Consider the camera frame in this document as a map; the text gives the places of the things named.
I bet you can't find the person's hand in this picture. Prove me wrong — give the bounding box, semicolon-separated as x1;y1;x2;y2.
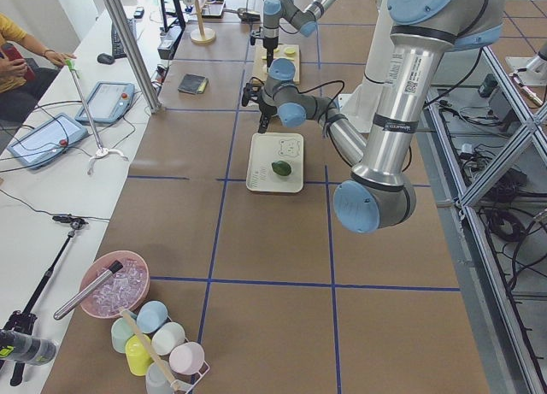
45;51;76;68

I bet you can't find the green cup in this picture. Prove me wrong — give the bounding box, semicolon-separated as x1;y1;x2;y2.
110;317;134;354

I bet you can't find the green avocado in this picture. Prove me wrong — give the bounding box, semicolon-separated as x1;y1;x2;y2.
271;161;292;177

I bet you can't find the reach grabber stick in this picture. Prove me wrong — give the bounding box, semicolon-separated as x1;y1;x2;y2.
65;58;129;176

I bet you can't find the pink cup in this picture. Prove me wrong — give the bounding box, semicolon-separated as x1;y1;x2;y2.
168;342;205;375

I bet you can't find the person in yellow shirt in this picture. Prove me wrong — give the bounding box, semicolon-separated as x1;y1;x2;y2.
0;13;78;124

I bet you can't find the wooden cutting board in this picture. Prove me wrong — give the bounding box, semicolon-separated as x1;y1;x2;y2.
252;44;300;85

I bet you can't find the wooden stick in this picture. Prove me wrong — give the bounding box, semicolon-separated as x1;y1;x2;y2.
120;309;183;392

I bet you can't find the teach pendant tablet near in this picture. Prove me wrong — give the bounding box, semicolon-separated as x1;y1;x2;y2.
8;113;89;169

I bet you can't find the black tripod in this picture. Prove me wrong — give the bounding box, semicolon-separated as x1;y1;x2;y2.
1;215;88;386

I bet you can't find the teach pendant tablet far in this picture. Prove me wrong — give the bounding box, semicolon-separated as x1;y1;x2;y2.
85;81;135;125

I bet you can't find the black keyboard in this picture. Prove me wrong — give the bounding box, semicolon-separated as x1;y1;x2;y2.
110;18;138;59

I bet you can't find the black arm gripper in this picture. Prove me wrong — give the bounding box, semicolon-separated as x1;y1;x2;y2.
250;26;279;49

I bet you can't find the aluminium frame post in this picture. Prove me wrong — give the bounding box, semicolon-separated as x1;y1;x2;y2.
103;0;162;114

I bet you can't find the yellow cup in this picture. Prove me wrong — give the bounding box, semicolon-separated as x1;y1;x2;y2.
125;335;154;377

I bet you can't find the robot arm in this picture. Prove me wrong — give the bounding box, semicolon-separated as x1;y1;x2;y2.
242;0;336;133
242;0;505;233

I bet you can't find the wooden stand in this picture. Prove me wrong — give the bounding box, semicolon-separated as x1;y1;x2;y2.
190;0;216;45

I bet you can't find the white cup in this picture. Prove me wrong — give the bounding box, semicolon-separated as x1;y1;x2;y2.
151;321;185;356

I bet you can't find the pink bowl with ice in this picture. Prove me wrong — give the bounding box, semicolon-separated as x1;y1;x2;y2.
80;250;150;319

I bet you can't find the blue cup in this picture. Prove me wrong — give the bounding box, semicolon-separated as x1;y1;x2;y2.
136;301;168;334

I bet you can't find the red cylinder bottle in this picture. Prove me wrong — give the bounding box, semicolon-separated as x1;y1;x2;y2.
0;43;37;81

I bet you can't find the black green bottle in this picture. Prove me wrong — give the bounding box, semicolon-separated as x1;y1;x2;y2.
1;330;57;366

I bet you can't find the metal scoop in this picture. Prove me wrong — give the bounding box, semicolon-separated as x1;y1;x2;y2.
223;7;261;23

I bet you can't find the yellow sponge cloth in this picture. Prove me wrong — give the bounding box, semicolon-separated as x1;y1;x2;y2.
197;78;209;94

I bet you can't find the dark tray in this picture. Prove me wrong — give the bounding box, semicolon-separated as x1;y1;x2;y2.
202;0;226;19

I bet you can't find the grey cup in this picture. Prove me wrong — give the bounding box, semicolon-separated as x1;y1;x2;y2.
145;362;174;394

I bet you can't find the teach pendant tablet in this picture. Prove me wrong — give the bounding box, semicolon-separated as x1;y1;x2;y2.
85;81;135;125
8;113;89;169

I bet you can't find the white bear tray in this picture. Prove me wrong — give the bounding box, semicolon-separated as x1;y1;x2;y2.
246;132;304;193

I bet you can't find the black computer mouse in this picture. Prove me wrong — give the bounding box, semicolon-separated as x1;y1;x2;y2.
97;53;115;65

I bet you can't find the aluminium frame rail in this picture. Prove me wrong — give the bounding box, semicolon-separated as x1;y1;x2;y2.
420;37;546;393

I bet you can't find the white wire cup rack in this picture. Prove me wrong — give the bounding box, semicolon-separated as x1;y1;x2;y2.
166;317;210;393

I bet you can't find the steel cylinder tool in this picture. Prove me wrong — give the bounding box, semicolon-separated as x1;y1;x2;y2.
53;260;123;320

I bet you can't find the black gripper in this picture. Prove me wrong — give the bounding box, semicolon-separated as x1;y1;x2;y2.
241;81;276;133

